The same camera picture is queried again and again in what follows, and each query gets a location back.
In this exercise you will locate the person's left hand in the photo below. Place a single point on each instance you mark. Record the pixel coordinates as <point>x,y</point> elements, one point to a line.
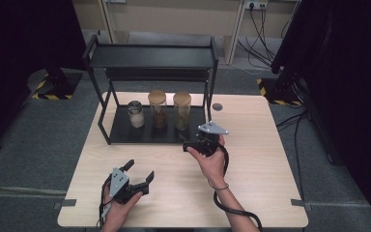
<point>118,216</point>

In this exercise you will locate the dark round table grommet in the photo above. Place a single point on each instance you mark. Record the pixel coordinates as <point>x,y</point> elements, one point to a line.
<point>217,107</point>

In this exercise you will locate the white wall power socket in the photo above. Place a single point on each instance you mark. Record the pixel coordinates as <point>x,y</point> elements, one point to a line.
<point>256,4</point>

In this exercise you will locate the white furniture leg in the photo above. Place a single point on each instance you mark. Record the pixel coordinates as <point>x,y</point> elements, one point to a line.
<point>107,19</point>
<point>236,32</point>

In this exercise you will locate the dark curtain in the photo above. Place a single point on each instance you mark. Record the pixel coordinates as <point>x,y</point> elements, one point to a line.
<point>348,80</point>
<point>19,48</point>

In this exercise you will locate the short glass jar wooden lid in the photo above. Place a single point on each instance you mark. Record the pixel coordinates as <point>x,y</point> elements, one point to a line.
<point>157,109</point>

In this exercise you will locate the black metal shelf rack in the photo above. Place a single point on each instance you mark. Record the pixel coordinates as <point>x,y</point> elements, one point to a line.
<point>157,58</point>

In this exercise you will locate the thin wrist band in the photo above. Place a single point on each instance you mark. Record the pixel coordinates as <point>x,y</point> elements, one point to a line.
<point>219,188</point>

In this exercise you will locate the tall glass jar wooden lid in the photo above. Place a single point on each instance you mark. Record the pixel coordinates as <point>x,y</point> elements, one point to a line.
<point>182,111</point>

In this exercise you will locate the grey tape strip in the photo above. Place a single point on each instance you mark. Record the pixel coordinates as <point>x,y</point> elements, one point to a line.
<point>66,203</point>
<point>300,204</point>

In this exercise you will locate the person's right hand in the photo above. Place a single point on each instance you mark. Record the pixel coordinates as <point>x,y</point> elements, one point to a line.
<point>214,169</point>

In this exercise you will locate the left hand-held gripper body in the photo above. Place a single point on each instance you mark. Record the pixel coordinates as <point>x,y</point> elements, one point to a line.
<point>118,183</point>

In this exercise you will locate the black stand base striped edge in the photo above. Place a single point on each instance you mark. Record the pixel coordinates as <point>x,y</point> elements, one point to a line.
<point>278,93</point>
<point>58,87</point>

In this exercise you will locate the glass jar with metal lid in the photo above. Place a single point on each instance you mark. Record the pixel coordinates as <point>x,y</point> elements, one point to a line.
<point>136,116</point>

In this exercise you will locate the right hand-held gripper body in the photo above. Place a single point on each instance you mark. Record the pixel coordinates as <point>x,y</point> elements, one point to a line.
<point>210,143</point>

